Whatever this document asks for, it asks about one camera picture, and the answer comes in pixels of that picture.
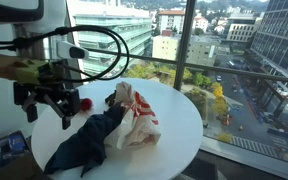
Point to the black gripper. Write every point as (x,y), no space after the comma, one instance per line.
(50,78)

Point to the black shirt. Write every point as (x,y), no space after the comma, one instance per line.
(87,140)

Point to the dark brown plush toy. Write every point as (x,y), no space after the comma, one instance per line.
(111,98)

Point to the small red ball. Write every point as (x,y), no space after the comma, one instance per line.
(86,104)

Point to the cardboard box with blue items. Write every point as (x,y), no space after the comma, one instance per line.
(12,145)

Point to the white red plastic bag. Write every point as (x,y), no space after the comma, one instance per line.
(140,123)

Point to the vertical window mullion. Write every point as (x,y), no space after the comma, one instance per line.
(184,43)

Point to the horizontal window railing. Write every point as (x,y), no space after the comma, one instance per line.
(237,71)

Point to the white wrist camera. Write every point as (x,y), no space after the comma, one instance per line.
(69,50)

